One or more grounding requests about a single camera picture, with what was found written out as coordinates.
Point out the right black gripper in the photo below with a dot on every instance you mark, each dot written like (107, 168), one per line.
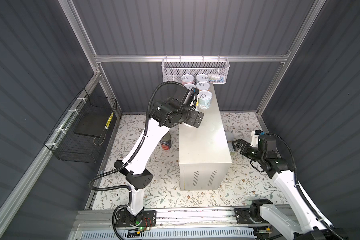
(246, 145)

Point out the black wire wall basket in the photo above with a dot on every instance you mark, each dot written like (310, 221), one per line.
(81, 136)

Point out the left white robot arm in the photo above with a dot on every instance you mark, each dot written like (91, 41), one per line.
(133, 166)

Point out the pink labelled can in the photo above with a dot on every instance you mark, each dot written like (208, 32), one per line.
(187, 79)

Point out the green labelled can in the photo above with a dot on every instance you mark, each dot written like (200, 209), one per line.
(231, 148)

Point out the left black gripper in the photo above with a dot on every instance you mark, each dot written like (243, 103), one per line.
(193, 115)

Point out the orange labelled can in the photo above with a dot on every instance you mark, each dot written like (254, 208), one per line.
(203, 86)

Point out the light blue labelled can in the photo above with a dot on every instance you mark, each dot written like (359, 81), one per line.
(190, 86)

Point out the yellow can far right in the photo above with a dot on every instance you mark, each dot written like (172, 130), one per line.
(230, 137)

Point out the white wire mesh basket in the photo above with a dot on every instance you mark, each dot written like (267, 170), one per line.
(174, 68)

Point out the white lidded can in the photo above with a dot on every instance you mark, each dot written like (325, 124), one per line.
(204, 99)

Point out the teal labelled can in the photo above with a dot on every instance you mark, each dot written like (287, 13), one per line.
(202, 78)

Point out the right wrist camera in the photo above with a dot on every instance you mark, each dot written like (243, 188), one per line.
(255, 137)

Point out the yellow marker in basket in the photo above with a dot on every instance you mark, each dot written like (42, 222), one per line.
(109, 120)

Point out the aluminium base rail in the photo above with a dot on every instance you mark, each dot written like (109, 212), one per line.
(167, 218)

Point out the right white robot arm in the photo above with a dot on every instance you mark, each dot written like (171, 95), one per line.
(311, 223)

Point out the white metal cabinet counter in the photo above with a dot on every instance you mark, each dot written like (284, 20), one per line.
(204, 155)

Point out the dark bare-lid tin can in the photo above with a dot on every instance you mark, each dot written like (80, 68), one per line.
(166, 141)

